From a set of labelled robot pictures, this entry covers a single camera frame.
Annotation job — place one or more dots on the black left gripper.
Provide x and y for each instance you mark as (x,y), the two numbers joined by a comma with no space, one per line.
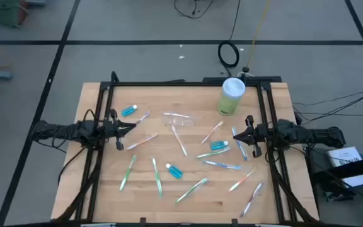
(112,130)

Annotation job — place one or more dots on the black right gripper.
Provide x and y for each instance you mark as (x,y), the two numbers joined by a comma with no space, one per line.
(260,135)

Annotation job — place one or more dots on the blue toothbrush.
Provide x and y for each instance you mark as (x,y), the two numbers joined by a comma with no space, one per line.
(239,143)
(221,165)

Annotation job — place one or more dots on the purple toothbrush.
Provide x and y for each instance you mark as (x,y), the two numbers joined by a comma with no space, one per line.
(143,117)
(251,198)

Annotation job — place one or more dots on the green toothbrush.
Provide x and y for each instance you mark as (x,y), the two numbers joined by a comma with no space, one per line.
(191,189)
(127,174)
(157,177)
(213,153)

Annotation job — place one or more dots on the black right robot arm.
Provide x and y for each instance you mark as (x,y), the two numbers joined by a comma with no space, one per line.
(310,135)

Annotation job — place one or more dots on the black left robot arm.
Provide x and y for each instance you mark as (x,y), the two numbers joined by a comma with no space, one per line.
(74,130)

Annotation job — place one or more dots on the green disinfecting wipes canister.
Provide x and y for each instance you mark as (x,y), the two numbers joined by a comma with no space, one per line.
(230,101)

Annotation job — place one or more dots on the clear plastic organizer holder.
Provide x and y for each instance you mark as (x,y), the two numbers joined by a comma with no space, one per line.
(181,121)

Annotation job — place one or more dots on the white booklet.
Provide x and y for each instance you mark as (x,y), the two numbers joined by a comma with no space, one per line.
(345,157)

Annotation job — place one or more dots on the green bag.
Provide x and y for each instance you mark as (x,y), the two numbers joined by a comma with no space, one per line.
(8,12)

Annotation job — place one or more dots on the black metal table frame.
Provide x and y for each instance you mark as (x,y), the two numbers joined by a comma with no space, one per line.
(184,84)

